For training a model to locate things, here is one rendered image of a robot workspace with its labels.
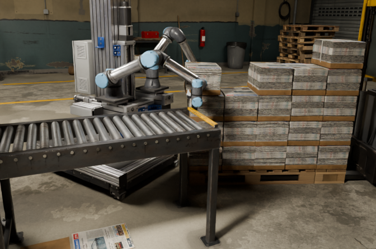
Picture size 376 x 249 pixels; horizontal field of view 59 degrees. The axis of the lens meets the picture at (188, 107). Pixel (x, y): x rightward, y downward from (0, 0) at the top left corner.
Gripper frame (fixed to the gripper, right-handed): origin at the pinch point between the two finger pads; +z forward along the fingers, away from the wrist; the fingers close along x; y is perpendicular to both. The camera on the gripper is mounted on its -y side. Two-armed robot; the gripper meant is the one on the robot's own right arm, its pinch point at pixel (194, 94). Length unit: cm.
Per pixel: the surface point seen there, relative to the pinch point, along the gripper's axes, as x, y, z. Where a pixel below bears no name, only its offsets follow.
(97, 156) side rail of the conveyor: 58, -12, -96
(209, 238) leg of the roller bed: -8, -81, -72
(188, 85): 4.6, 6.0, 6.2
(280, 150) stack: -79, -52, 9
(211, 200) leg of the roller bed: -8, -53, -72
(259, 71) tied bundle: -55, 18, 11
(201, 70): -6.0, 18.7, 5.8
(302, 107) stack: -95, -13, 10
